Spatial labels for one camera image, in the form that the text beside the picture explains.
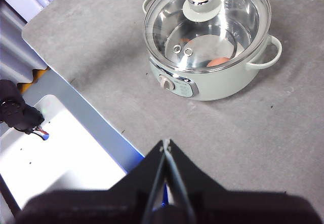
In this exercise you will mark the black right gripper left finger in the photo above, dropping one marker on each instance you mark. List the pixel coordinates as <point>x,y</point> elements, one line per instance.
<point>101,208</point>

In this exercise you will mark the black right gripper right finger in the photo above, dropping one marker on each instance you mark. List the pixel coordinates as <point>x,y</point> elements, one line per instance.
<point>240,208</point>

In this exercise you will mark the brown egg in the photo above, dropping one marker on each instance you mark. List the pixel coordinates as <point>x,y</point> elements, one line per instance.
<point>219,61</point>

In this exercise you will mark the glass lid with green knob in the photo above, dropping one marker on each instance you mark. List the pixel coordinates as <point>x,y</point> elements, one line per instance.
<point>200,8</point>

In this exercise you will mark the pale green electric cooking pot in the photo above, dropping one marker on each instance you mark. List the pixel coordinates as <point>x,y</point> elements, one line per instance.
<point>222,84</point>

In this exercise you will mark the yellow black hazard strip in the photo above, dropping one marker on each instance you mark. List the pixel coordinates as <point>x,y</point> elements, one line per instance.
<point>38,75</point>

